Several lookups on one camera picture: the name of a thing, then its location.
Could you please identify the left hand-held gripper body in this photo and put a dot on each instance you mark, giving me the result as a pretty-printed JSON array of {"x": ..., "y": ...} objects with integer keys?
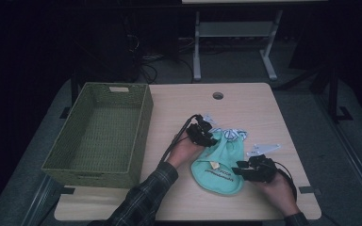
[{"x": 199, "y": 130}]

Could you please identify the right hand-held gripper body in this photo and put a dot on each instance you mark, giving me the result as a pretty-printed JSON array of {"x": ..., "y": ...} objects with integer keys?
[{"x": 262, "y": 171}]

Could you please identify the mint green baby garment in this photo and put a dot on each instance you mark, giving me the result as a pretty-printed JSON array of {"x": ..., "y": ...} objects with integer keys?
[{"x": 223, "y": 163}]

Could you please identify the green woven basket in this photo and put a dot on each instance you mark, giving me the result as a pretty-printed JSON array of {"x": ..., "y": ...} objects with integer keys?
[{"x": 106, "y": 132}]

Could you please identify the person's left hand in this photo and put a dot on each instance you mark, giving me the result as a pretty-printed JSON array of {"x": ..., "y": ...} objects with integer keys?
[{"x": 184, "y": 152}]

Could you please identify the person's right hand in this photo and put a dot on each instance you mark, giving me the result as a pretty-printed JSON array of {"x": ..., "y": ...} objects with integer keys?
[{"x": 278, "y": 194}]

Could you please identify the grey tape strip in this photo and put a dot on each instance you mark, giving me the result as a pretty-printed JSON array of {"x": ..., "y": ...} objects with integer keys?
[{"x": 309, "y": 190}]

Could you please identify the black metal stand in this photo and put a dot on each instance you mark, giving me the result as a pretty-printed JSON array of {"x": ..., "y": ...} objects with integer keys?
[{"x": 333, "y": 94}]

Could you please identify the white metal stand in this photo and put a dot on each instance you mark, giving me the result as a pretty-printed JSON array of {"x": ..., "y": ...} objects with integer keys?
[{"x": 235, "y": 29}]

